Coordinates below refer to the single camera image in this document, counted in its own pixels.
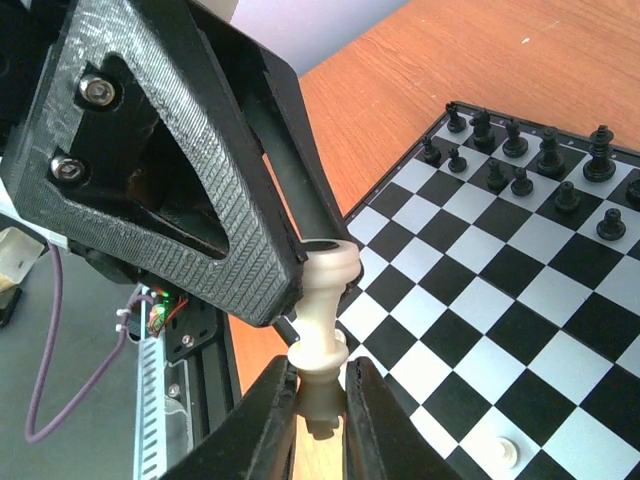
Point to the black aluminium frame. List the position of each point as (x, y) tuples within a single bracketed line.
[(201, 372)]

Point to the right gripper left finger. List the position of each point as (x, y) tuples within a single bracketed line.
[(257, 439)]

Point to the black and silver chessboard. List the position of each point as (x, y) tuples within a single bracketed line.
[(479, 338)]

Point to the white pawn on board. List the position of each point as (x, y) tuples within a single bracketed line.
[(500, 453)]

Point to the black chess piece set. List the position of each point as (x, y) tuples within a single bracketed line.
[(517, 179)]

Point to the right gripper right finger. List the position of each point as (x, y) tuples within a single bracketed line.
[(379, 439)]

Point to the green lit circuit board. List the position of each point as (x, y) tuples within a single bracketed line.
[(164, 310)]

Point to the white queen piece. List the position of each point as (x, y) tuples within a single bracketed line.
[(321, 351)]

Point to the light blue cable duct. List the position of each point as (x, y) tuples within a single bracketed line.
[(150, 449)]

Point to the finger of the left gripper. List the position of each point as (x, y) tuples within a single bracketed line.
[(290, 150), (129, 136)]

